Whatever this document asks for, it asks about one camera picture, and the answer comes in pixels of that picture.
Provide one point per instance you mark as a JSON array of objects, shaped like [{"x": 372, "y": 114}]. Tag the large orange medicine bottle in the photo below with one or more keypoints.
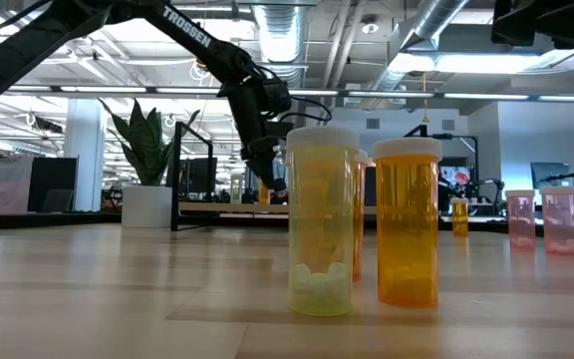
[
  {"x": 263, "y": 195},
  {"x": 361, "y": 219}
]

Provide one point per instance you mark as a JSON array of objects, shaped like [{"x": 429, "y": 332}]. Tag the small yellow-green medicine bottle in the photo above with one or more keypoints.
[
  {"x": 236, "y": 192},
  {"x": 322, "y": 224}
]

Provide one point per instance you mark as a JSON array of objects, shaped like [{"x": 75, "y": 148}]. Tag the small pink medicine bottle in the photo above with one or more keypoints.
[
  {"x": 521, "y": 219},
  {"x": 558, "y": 219}
]

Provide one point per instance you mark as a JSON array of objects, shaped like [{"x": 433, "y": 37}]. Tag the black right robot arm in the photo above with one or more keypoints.
[{"x": 546, "y": 22}]

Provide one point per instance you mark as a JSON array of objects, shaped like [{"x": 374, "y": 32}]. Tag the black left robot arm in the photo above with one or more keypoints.
[{"x": 187, "y": 32}]

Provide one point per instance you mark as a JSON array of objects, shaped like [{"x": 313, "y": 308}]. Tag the black monitor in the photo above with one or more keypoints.
[
  {"x": 550, "y": 175},
  {"x": 200, "y": 174}
]

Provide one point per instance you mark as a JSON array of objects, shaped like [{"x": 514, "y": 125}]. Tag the green snake plant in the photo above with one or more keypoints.
[{"x": 142, "y": 144}]

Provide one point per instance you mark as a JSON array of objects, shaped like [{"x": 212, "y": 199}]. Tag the screen with colourful picture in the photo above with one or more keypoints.
[{"x": 454, "y": 177}]

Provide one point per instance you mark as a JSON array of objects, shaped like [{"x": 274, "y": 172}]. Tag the black partition panel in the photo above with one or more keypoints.
[{"x": 52, "y": 184}]

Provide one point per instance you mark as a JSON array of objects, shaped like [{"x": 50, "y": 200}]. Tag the pale pink hanging cloth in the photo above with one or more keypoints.
[{"x": 0, "y": 182}]

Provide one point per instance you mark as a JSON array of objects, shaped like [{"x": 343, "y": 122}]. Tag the silver ventilation duct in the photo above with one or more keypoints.
[
  {"x": 279, "y": 35},
  {"x": 426, "y": 20}
]

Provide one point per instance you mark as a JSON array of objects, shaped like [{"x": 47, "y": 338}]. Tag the wooden shelf black metal frame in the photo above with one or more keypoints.
[{"x": 176, "y": 174}]

